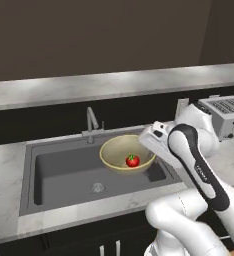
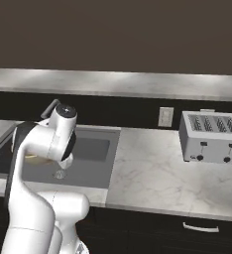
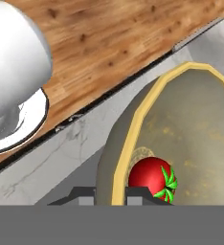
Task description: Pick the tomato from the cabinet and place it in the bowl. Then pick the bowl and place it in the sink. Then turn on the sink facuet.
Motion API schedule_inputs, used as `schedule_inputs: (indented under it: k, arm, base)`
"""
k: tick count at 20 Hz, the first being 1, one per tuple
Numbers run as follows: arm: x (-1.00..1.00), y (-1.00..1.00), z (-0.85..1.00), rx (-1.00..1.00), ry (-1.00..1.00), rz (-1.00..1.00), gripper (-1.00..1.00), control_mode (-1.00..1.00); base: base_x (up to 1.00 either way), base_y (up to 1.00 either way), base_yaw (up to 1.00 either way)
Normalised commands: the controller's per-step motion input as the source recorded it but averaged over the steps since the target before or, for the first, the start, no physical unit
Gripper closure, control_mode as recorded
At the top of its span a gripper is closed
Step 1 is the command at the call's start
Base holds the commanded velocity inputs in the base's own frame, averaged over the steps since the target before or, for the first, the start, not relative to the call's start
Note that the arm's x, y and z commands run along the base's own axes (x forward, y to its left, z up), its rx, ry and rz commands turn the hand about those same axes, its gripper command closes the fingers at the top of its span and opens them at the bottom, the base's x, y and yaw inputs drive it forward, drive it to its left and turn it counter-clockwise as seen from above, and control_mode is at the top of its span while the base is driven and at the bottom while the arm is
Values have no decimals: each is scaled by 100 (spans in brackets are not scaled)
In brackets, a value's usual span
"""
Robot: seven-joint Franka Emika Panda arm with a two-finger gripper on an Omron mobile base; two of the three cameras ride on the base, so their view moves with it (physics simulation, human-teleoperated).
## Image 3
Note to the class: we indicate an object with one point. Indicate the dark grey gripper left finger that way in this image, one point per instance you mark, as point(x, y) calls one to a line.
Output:
point(83, 193)

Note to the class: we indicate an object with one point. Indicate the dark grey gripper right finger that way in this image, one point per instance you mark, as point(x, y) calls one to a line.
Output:
point(137, 192)

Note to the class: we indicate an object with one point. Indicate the beige bowl with yellow rim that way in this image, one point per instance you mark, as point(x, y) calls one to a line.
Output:
point(193, 127)

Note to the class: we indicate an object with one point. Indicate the red tomato with green stem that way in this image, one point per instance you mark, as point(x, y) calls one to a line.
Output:
point(147, 173)

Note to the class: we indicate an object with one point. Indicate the white round object, black rim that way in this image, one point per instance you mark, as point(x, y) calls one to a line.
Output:
point(15, 63)

